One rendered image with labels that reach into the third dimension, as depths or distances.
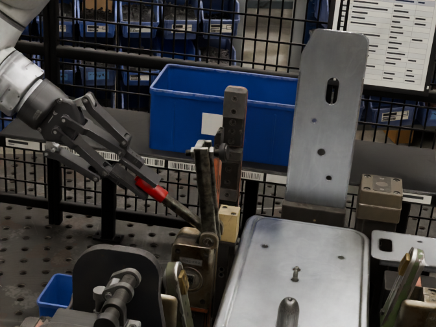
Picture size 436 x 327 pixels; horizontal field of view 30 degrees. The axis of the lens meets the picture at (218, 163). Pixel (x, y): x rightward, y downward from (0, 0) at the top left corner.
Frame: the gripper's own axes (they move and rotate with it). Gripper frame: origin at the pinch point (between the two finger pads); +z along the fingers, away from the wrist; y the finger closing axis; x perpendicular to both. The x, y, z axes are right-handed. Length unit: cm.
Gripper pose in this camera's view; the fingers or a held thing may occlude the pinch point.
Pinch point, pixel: (135, 176)
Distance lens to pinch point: 128.5
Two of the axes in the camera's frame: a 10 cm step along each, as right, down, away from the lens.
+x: 1.8, -4.1, 8.9
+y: 5.9, -6.8, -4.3
